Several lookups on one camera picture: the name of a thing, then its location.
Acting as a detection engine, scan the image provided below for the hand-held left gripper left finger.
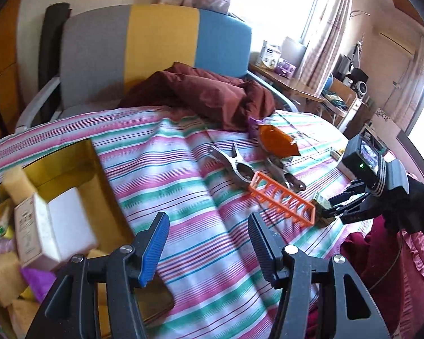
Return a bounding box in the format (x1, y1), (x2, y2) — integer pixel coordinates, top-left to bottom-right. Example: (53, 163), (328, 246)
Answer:
(25, 211), (170, 339)

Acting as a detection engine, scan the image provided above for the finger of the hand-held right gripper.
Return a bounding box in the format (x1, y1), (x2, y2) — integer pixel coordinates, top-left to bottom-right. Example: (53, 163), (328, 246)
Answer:
(327, 179), (370, 204)
(319, 194), (372, 220)

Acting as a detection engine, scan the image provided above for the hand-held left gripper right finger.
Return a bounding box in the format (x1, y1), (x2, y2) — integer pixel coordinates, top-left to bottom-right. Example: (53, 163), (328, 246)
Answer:
(247, 212), (389, 339)

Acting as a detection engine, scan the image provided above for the gold tin box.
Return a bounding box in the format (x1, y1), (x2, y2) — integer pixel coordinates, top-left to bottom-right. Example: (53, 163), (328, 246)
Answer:
(0, 139), (176, 339)

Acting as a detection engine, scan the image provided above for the pink towel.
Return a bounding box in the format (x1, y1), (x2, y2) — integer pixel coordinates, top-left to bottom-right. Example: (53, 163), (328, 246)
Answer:
(0, 238), (19, 259)

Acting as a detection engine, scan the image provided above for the person's right hand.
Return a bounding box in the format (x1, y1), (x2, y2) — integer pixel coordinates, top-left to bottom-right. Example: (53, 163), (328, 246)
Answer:
(385, 176), (424, 234)

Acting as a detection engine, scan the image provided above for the orange plastic rack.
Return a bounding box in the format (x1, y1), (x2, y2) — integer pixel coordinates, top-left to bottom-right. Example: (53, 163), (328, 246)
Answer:
(248, 171), (317, 227)

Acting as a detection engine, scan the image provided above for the striped blanket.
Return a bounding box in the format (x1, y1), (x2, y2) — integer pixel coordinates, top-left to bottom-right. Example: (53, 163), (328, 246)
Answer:
(0, 108), (396, 339)

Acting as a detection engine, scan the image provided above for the small metal clamp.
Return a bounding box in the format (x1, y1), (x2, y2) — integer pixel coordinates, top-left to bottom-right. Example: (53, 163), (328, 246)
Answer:
(265, 157), (308, 193)

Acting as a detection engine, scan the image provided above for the large metal clamp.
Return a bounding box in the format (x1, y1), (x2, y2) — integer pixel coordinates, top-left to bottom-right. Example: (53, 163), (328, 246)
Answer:
(208, 143), (259, 189)

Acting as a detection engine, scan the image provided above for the white small carton box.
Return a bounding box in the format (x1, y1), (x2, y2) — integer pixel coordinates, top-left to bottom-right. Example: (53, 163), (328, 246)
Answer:
(46, 187), (100, 260)

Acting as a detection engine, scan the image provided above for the orange brown packet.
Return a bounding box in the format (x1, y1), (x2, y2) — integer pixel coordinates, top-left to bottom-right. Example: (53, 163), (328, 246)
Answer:
(256, 123), (301, 158)

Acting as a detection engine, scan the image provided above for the pink ruffled cloth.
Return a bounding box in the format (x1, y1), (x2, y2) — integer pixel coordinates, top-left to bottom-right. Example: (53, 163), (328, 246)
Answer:
(341, 215), (424, 336)

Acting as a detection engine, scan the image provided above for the wooden chair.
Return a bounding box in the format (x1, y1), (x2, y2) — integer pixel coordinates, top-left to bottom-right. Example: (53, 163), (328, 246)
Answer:
(321, 78), (363, 128)

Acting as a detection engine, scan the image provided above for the black stereo speaker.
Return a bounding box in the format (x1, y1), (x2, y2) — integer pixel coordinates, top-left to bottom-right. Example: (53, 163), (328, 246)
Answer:
(339, 55), (370, 96)

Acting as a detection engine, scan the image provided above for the purple cloth piece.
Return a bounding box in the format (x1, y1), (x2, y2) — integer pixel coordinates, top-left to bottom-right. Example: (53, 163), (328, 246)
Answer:
(21, 266), (57, 303)

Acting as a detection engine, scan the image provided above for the wooden desk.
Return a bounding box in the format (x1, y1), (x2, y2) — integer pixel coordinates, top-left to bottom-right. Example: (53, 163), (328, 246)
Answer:
(249, 62), (326, 105)

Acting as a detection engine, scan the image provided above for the purple box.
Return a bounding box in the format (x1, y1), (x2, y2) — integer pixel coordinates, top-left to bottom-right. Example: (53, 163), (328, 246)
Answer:
(276, 60), (298, 79)

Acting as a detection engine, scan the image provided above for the grey monitor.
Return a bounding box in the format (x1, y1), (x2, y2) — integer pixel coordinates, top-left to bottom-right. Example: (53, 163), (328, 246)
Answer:
(281, 37), (308, 68)

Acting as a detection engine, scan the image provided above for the white appliance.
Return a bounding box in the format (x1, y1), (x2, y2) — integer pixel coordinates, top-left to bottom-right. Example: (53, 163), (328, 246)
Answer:
(259, 40), (283, 70)

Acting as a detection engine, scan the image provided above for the dark red quilt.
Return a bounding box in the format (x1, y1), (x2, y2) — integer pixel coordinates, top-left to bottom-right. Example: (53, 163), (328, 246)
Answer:
(118, 62), (277, 132)

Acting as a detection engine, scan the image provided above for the window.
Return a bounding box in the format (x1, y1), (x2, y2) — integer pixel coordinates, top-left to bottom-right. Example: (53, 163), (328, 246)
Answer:
(230, 0), (323, 49)

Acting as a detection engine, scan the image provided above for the grey yellow blue headboard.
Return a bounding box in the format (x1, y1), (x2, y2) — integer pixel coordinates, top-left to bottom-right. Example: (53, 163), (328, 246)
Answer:
(58, 4), (252, 111)

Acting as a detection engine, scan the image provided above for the black rolled mat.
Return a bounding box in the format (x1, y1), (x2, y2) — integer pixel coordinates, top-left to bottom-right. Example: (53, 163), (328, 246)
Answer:
(38, 3), (72, 93)

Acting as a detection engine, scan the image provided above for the wooden wardrobe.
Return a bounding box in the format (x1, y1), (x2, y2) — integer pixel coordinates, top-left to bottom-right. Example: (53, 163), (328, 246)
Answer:
(0, 0), (26, 145)

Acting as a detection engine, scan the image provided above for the black cable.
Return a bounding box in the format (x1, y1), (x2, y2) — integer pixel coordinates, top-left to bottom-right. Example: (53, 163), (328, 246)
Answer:
(370, 231), (405, 287)

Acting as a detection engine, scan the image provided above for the grey bed rail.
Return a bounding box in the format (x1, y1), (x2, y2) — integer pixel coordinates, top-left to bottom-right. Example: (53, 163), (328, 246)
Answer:
(247, 71), (299, 114)
(16, 76), (63, 130)

